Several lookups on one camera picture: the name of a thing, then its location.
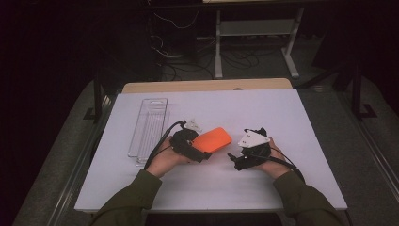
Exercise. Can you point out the person's left hand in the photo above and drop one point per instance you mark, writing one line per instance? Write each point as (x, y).
(164, 161)

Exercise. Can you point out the orange phone case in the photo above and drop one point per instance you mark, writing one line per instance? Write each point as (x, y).
(212, 140)

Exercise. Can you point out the white metal desk frame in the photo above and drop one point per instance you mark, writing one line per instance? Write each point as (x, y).
(257, 27)

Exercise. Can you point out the metal floor rail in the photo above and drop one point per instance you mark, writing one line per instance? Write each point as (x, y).
(376, 157)
(78, 166)

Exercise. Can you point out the clear plastic packaging tray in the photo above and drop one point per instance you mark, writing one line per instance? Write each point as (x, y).
(147, 125)

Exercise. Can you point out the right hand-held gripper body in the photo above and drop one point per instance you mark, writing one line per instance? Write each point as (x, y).
(254, 150)

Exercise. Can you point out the black metal stand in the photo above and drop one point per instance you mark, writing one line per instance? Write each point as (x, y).
(98, 100)
(356, 94)

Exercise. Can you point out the person's right hand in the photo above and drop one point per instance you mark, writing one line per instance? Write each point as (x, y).
(276, 166)

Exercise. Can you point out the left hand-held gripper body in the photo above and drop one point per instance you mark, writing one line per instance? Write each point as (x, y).
(183, 142)

